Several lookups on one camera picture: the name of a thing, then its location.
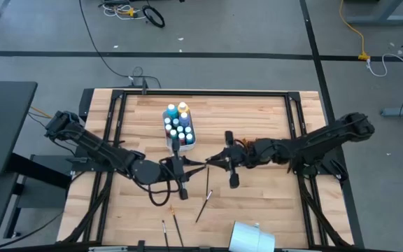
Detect white cylindrical lamp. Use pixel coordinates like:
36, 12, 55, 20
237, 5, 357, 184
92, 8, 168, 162
227, 220, 276, 252

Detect black desk base frame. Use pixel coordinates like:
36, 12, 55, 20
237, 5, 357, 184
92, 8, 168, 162
3, 152, 73, 241

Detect long black floor cable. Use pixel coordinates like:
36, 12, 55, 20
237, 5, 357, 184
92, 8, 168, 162
78, 0, 162, 89

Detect large turquoise paint bottle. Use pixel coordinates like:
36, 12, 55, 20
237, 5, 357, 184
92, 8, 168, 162
166, 104, 179, 120

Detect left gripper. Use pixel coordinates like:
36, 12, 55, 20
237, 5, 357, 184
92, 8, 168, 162
159, 138, 206, 201

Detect black aluminium table frame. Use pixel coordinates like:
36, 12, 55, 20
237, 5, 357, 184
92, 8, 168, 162
57, 88, 353, 252

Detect black control box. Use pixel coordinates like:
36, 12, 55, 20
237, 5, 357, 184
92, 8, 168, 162
78, 87, 96, 123

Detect yellow extension cable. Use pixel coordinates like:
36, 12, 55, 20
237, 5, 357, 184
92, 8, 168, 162
339, 0, 371, 61

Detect white floor cable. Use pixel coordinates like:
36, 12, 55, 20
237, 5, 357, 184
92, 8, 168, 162
365, 52, 403, 88

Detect gray desk leg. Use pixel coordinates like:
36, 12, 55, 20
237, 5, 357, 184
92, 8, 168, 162
344, 0, 403, 27

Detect black desk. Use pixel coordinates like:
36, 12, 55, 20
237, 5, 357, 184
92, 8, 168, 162
0, 80, 38, 176

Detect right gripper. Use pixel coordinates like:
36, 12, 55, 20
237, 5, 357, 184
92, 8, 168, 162
205, 130, 258, 190

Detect short paintbrush silver ferrule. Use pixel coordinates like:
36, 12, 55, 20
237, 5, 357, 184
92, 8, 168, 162
161, 219, 170, 251

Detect large purple paint bottle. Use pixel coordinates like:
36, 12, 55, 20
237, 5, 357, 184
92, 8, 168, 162
178, 111, 191, 127

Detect silver aluminium bracket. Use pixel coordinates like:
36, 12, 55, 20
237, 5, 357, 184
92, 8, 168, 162
88, 246, 129, 252

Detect black cable coil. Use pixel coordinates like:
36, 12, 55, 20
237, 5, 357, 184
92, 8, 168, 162
141, 5, 166, 29

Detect white and yellow cable bundle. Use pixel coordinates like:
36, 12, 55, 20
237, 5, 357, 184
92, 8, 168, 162
98, 0, 143, 21

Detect yellow and green wires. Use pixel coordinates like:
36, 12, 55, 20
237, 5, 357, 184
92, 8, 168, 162
27, 106, 54, 122

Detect long paintbrush silver ferrule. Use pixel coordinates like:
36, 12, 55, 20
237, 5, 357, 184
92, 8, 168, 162
195, 190, 213, 223

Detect dark paintbrush orange tip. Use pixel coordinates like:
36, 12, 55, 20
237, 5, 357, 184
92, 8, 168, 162
169, 205, 185, 248

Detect black braided cable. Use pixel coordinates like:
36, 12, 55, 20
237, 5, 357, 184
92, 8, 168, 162
148, 178, 173, 207

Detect white plastic bin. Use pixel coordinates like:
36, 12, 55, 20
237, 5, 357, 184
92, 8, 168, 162
162, 108, 197, 153

